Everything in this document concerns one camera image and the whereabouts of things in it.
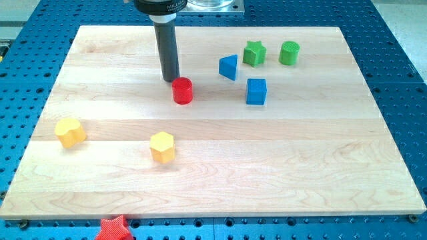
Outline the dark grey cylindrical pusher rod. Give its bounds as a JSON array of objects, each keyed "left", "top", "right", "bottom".
[{"left": 149, "top": 14, "right": 180, "bottom": 83}]

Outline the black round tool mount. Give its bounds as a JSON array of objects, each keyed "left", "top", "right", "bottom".
[{"left": 133, "top": 0, "right": 187, "bottom": 16}]

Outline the red cylinder block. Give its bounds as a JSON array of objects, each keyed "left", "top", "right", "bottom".
[{"left": 171, "top": 77, "right": 193, "bottom": 105}]

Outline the yellow hexagon block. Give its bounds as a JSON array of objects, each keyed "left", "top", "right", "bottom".
[{"left": 149, "top": 131, "right": 175, "bottom": 163}]

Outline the blue triangle block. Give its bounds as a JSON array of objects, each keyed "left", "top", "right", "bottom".
[{"left": 218, "top": 55, "right": 238, "bottom": 81}]

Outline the green star block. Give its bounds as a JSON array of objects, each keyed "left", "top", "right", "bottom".
[{"left": 243, "top": 41, "right": 266, "bottom": 67}]

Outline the blue cube block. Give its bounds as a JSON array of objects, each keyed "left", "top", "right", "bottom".
[{"left": 246, "top": 79, "right": 268, "bottom": 105}]

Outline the green cylinder block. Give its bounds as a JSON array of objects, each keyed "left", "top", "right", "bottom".
[{"left": 278, "top": 41, "right": 300, "bottom": 65}]

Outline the yellow heart-shaped block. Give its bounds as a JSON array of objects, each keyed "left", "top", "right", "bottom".
[{"left": 54, "top": 118, "right": 87, "bottom": 148}]

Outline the light wooden board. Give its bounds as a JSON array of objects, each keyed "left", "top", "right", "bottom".
[{"left": 1, "top": 25, "right": 426, "bottom": 219}]

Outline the red star block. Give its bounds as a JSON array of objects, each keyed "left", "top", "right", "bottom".
[{"left": 95, "top": 215, "right": 134, "bottom": 240}]

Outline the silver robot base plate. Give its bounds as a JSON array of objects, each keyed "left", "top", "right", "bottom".
[{"left": 178, "top": 0, "right": 245, "bottom": 16}]

